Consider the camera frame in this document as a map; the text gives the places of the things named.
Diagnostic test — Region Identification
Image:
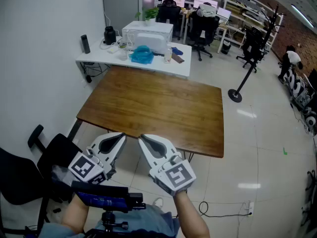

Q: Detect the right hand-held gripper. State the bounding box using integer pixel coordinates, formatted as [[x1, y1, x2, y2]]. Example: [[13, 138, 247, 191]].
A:
[[137, 133, 197, 197]]

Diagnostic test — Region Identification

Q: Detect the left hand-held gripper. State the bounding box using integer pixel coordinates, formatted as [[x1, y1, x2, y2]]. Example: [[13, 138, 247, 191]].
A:
[[67, 132, 127, 185]]

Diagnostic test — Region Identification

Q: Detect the person's left forearm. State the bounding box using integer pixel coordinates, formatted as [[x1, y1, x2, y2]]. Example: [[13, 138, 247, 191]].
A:
[[60, 193, 90, 235]]

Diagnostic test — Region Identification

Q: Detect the person's right forearm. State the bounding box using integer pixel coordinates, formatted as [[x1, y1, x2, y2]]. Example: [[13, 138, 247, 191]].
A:
[[172, 190, 211, 238]]

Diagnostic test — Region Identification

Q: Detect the blue plastic bag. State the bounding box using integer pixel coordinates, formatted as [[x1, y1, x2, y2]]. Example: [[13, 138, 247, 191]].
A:
[[128, 45, 155, 65]]

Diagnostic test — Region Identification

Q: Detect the black trash bin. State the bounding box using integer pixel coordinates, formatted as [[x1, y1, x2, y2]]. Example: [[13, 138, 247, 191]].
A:
[[221, 40, 232, 55]]

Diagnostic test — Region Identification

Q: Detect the black chest-mounted monitor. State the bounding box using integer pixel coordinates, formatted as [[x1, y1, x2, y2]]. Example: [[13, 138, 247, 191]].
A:
[[71, 180, 129, 214]]

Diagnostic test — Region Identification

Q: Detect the person's blue shirt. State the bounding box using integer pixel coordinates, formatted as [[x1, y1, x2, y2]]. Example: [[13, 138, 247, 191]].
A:
[[39, 203, 180, 238]]

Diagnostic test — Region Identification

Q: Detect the clear glass cup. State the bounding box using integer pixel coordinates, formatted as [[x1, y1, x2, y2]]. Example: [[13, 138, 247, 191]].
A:
[[118, 43, 129, 61]]

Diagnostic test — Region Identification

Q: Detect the brown cloth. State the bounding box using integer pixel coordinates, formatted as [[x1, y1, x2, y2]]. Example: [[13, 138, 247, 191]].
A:
[[171, 53, 185, 64]]

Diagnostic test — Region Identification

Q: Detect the clear plastic bottle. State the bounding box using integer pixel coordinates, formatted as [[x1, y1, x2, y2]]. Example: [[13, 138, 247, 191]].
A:
[[163, 45, 173, 64]]

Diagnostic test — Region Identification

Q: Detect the black office chair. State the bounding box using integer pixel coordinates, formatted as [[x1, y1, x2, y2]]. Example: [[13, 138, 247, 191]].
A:
[[236, 26, 269, 70], [156, 0, 182, 41], [0, 124, 84, 238], [187, 8, 220, 61]]

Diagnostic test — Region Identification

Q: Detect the black thermos bottle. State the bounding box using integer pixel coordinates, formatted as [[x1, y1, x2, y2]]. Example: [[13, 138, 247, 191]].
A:
[[80, 34, 91, 55]]

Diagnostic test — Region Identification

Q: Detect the black kettle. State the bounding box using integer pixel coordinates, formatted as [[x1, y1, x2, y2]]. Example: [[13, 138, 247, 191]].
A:
[[104, 26, 117, 46]]

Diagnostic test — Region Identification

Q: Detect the white floor power strip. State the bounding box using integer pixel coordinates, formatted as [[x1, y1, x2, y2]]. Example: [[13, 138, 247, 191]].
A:
[[244, 201, 255, 217]]

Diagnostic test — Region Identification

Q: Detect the black coat rack stand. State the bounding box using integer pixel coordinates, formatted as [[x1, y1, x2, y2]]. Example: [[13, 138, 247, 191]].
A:
[[227, 3, 287, 103]]

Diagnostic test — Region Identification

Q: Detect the white microwave oven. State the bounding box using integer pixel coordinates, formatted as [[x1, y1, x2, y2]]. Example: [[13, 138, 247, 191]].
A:
[[121, 20, 174, 56]]

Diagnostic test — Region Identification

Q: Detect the green potted plant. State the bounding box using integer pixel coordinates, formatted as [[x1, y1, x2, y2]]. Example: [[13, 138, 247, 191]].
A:
[[135, 6, 159, 26]]

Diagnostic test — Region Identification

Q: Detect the grey monitor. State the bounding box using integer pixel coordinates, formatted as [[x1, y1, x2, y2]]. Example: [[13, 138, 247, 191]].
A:
[[102, 0, 140, 37]]

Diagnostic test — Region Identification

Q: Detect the computer monitor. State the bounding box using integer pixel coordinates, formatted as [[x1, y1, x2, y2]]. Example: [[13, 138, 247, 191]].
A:
[[216, 7, 232, 24], [193, 0, 218, 11], [161, 0, 186, 8]]

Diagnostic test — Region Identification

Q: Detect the cluster of white black robots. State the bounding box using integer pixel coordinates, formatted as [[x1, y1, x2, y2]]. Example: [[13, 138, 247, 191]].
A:
[[284, 68, 317, 133]]

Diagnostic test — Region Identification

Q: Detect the white shelving unit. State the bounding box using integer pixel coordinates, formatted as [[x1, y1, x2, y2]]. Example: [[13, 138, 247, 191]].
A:
[[158, 0, 284, 49]]

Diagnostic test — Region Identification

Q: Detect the long ceiling light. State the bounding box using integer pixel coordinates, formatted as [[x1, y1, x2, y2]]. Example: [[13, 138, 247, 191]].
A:
[[291, 3, 315, 29]]

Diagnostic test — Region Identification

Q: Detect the black floor cable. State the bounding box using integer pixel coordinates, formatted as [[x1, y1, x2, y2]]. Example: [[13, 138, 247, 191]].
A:
[[199, 201, 251, 218]]

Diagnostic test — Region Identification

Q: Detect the black monitor mount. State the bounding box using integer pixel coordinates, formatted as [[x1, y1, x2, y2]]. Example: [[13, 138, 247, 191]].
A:
[[101, 193, 147, 233]]

